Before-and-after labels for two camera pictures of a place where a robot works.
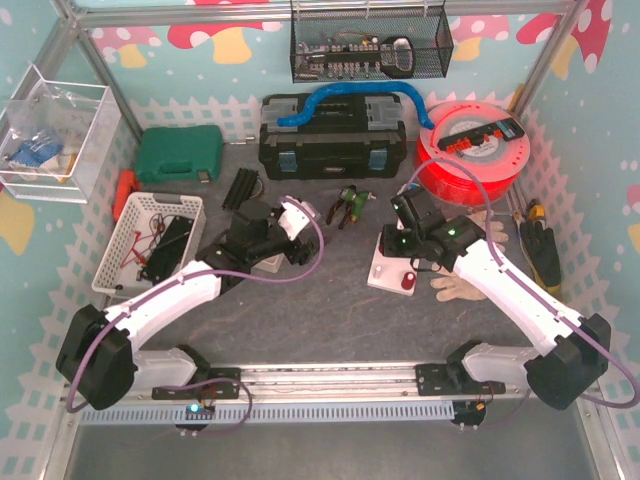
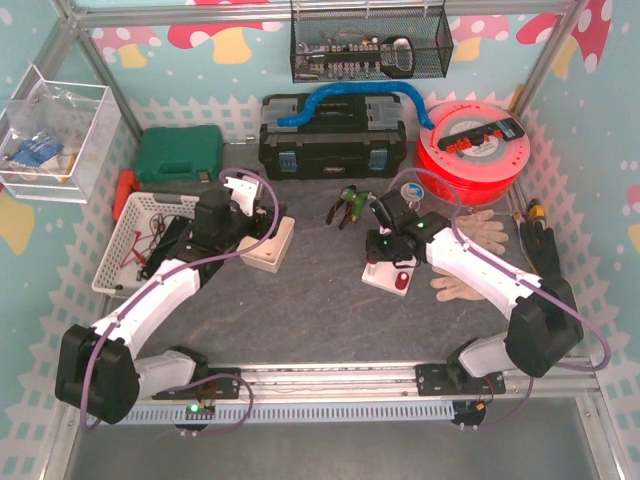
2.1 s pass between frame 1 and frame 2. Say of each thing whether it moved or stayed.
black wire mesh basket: stayed
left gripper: moved
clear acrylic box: stayed
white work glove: stayed
